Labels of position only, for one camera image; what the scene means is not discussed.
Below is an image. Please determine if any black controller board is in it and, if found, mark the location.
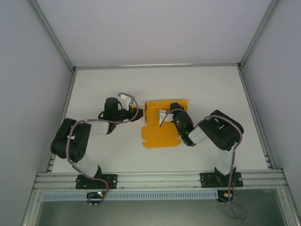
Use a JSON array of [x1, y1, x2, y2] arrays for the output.
[[86, 191, 107, 207], [216, 190, 238, 203]]

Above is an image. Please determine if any aluminium table edge rail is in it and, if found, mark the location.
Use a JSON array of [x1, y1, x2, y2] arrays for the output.
[[47, 68, 78, 174], [237, 67, 277, 170], [74, 62, 241, 70]]

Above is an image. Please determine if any wide aluminium mounting rail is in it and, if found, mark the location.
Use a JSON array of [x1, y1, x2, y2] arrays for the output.
[[32, 169, 290, 192]]

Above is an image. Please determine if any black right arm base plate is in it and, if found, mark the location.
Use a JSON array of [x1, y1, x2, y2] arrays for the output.
[[199, 172, 243, 188]]

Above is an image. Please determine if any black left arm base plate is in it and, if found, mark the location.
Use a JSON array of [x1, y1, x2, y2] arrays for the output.
[[75, 173, 118, 190]]

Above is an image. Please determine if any slotted light blue cable duct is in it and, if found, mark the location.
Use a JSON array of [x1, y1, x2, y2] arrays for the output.
[[42, 191, 219, 202]]

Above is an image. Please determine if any aluminium upright frame post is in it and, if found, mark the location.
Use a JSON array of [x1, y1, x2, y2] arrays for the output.
[[238, 0, 282, 69], [29, 0, 76, 71]]

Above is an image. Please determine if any aluminium frame leg post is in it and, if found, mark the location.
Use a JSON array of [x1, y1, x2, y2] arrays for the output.
[[277, 188, 301, 226], [20, 190, 43, 226]]

